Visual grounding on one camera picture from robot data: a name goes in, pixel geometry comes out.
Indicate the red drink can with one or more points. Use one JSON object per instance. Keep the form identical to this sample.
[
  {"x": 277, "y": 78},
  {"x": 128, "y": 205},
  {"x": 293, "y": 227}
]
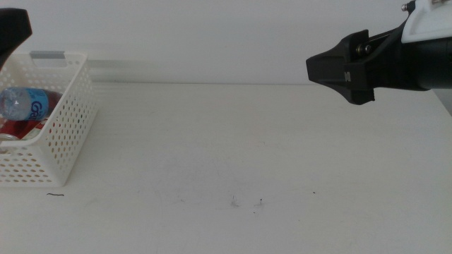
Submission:
[{"x": 21, "y": 127}]

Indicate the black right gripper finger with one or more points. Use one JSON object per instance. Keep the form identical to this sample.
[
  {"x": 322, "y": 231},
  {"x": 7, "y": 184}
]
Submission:
[
  {"x": 332, "y": 65},
  {"x": 360, "y": 84}
]

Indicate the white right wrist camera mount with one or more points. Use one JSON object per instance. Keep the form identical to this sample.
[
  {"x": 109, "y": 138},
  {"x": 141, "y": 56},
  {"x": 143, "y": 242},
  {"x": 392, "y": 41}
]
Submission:
[{"x": 431, "y": 21}]

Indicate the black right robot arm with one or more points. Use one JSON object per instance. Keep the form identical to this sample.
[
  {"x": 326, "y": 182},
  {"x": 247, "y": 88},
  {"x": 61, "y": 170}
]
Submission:
[{"x": 438, "y": 65}]

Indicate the white perforated plastic basket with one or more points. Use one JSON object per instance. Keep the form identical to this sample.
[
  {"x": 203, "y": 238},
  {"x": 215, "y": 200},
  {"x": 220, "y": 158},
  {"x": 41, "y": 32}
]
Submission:
[{"x": 67, "y": 141}]

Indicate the clear water bottle blue cap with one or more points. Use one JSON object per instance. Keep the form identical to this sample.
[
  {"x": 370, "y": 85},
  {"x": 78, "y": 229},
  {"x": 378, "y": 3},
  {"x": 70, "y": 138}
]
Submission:
[{"x": 24, "y": 104}]

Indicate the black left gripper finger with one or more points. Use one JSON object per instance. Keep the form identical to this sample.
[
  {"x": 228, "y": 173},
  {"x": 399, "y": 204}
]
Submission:
[{"x": 12, "y": 30}]

